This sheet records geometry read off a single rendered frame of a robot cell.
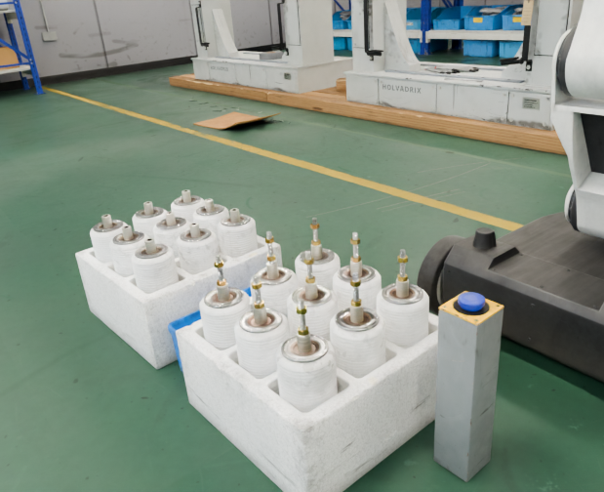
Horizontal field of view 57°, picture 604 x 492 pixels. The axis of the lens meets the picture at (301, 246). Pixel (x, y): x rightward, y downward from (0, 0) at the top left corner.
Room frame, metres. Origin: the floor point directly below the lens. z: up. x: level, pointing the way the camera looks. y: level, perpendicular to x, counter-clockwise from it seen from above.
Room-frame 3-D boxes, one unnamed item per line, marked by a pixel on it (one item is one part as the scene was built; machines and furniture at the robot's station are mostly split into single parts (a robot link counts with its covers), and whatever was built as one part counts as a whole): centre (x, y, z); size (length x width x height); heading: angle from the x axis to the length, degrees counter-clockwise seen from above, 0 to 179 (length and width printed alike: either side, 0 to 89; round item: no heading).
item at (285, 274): (1.01, 0.06, 0.25); 0.08 x 0.08 x 0.01
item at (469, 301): (0.73, -0.25, 0.32); 0.04 x 0.04 x 0.02
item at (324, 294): (0.91, -0.01, 0.25); 0.08 x 0.08 x 0.01
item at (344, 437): (0.91, -0.01, 0.09); 0.39 x 0.39 x 0.18; 38
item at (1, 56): (6.03, 2.90, 0.36); 0.31 x 0.25 x 0.20; 126
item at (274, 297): (1.01, 0.06, 0.16); 0.10 x 0.10 x 0.18
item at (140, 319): (1.34, 0.33, 0.09); 0.39 x 0.39 x 0.18; 40
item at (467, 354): (0.73, -0.25, 0.16); 0.07 x 0.07 x 0.31; 38
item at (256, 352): (0.84, 0.08, 0.16); 0.10 x 0.10 x 0.18
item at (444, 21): (6.57, -1.93, 0.36); 0.50 x 0.38 x 0.21; 126
